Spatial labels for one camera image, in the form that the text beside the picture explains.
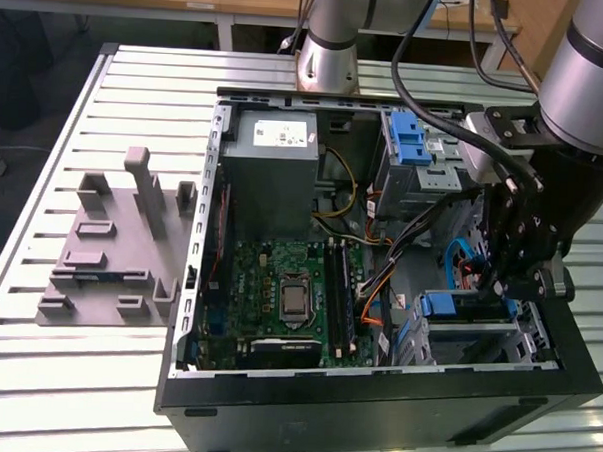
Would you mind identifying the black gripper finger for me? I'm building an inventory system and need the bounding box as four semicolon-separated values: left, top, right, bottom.
477;181;520;306
497;187;579;304

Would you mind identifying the hard disk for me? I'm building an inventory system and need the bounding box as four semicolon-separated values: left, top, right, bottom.
419;286;521;328

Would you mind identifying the metal disk bay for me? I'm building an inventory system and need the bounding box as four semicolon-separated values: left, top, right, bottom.
410;288;555;371

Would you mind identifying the metal optical drive cage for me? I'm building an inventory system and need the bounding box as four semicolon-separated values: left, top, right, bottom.
374;108;491;225

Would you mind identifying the blue drive latch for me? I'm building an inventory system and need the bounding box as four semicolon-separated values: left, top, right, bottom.
388;111;436;168

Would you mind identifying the black RAM slot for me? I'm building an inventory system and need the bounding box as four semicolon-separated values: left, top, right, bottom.
321;240;350;357

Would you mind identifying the wooden cabinet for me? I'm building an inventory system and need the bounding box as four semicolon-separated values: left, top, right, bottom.
507;0;581;92

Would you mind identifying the black CPU socket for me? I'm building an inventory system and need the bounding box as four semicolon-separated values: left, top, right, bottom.
275;270;322;333

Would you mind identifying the silver CPU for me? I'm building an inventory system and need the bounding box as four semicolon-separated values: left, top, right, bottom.
281;284;314;318

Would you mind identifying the grey power supply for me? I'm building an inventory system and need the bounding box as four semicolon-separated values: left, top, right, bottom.
215;106;323;243

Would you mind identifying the green motherboard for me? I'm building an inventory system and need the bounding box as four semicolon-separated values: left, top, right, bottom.
187;233;385;378

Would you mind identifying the black graphics card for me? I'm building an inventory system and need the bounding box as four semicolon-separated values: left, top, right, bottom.
234;335;324;372

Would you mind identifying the black PC case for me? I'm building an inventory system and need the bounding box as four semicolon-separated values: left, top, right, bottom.
151;82;603;452

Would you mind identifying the grey parts rack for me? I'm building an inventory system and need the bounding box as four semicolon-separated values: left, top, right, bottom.
35;142;201;334

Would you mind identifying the dark RAM stick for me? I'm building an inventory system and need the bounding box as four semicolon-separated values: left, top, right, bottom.
73;271;128;284

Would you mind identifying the wooden desk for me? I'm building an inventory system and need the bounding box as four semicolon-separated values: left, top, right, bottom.
0;0;523;71

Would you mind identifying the orange red wire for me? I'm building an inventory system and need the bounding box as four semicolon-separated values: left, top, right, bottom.
456;257;484;290

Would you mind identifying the blue wire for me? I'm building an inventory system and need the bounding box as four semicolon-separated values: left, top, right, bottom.
441;235;482;295

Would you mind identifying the black wire bundle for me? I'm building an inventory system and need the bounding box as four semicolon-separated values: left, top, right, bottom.
366;186;484;295

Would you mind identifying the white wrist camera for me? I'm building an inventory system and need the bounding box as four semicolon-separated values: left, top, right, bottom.
457;111;538;188

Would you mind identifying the orange wire flat plug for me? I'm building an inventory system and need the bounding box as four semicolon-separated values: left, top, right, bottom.
359;283;388;326

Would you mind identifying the yellow wire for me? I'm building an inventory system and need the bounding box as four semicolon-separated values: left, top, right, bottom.
311;146;361;222

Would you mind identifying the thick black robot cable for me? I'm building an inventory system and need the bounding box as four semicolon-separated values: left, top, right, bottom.
385;0;552;195

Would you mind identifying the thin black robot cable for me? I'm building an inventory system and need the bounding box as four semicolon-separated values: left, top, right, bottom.
465;0;546;95

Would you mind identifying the black cable silver plug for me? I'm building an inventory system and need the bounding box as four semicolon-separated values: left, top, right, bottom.
276;0;312;57

